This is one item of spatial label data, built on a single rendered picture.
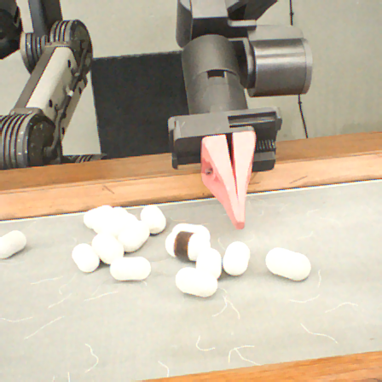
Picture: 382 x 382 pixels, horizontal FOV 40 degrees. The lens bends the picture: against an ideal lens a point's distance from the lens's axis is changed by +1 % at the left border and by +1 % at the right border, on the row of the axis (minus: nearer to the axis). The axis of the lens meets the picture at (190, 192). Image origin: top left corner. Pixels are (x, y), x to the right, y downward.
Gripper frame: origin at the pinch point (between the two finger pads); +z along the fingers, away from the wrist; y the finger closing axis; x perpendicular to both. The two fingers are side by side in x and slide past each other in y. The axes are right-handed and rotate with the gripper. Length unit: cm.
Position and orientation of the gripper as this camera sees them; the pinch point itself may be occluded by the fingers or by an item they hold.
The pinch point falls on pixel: (238, 217)
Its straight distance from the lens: 45.4
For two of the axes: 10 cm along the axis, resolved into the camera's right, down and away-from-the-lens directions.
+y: 9.9, -1.1, 0.5
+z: 1.2, 8.4, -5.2
